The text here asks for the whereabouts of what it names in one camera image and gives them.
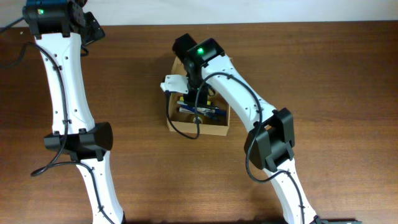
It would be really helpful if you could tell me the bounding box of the black whiteboard marker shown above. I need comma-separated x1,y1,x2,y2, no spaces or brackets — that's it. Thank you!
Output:
178,107,210,116

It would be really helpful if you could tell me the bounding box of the blue whiteboard marker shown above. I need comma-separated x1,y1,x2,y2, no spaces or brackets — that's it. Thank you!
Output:
205,113,226,122

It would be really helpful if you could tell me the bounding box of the cardboard box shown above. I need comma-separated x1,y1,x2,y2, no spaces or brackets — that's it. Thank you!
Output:
166,55,234,137

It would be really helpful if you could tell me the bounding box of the blue clear retractable pen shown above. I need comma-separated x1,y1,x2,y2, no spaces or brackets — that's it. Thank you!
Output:
177,101,226,114

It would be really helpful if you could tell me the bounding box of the clear yellow tape roll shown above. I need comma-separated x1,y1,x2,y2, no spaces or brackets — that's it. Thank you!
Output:
193,117,203,124

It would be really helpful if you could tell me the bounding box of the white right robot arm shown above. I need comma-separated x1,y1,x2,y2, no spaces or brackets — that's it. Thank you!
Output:
172,34,318,223

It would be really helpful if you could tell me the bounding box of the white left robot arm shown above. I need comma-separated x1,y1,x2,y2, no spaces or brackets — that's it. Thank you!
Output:
22,0,126,223

